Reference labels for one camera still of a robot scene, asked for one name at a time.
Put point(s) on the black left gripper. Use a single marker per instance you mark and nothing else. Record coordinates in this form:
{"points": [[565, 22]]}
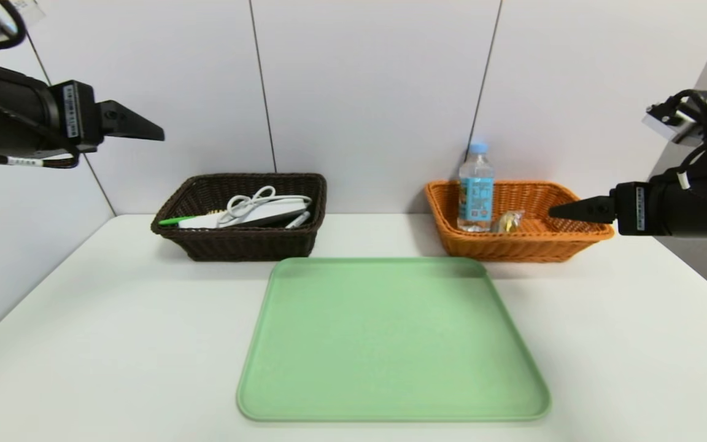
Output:
{"points": [[77, 115]]}

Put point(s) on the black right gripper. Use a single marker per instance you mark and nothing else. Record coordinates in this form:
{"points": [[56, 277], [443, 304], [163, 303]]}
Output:
{"points": [[634, 209]]}

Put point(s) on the dark snack packet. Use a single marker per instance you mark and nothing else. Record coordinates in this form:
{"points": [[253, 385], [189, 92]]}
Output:
{"points": [[508, 222]]}

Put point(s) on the clear water bottle blue label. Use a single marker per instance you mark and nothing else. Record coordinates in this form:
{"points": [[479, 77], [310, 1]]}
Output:
{"points": [[475, 190]]}

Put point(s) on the white power strip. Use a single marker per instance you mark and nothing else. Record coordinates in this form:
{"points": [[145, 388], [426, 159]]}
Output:
{"points": [[261, 215]]}

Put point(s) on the white marker blue cap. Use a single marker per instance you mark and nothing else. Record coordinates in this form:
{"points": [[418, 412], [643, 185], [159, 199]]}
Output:
{"points": [[298, 220]]}

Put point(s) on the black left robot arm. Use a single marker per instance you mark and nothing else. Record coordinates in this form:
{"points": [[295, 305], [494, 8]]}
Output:
{"points": [[3, 104]]}

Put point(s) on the orange wicker basket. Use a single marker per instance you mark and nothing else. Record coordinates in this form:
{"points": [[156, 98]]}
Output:
{"points": [[544, 245]]}

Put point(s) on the dark brown wicker basket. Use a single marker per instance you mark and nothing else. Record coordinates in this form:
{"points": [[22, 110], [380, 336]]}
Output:
{"points": [[243, 242]]}

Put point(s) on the light green plastic tray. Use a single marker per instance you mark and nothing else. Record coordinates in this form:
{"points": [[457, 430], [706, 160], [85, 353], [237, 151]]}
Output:
{"points": [[390, 344]]}

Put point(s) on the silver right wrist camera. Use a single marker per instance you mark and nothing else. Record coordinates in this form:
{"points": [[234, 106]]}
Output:
{"points": [[679, 123]]}

